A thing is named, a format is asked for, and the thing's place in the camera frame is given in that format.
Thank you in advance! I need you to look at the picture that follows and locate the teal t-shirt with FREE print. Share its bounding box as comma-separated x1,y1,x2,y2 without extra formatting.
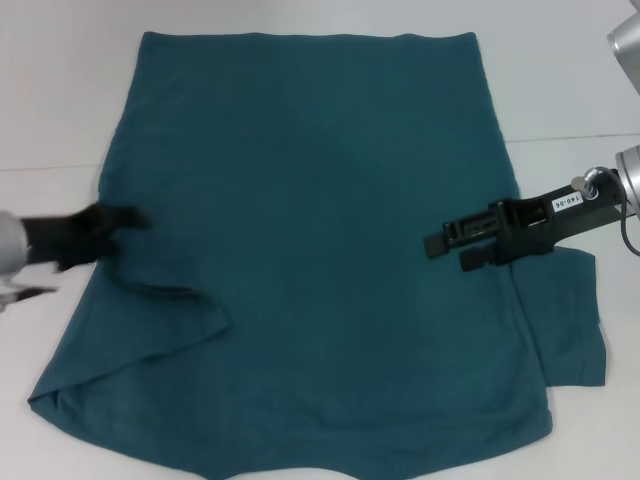
27,30,610,480

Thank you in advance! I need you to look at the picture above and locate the gripper cable with connector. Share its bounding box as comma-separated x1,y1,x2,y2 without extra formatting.
14,285,61,304
569,167,640,256

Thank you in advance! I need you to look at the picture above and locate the left gripper cable with connector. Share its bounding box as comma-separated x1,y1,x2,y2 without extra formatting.
14,285,61,304

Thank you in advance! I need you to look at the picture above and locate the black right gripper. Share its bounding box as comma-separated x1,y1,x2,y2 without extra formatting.
423,172,626,274

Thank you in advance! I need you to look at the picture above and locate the right gripper cable with connector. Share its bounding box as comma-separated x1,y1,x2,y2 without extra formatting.
569,167,640,256

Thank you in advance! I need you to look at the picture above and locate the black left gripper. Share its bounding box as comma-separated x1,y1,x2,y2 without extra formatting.
22,204,152,273

